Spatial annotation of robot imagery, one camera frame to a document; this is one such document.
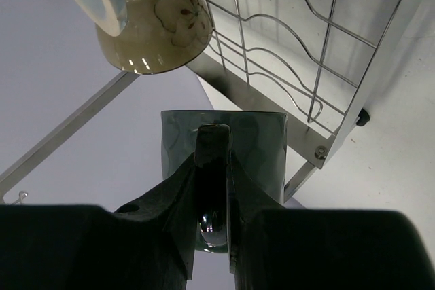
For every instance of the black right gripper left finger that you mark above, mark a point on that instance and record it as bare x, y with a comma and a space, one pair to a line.
148, 243

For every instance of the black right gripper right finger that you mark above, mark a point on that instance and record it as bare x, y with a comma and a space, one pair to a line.
272, 247

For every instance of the steel two-tier dish rack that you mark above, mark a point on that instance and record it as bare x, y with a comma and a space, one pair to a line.
356, 78

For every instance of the dark green mug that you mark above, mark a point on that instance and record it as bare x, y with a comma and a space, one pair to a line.
257, 139

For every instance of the black and tan bowl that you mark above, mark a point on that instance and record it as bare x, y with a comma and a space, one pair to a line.
160, 35

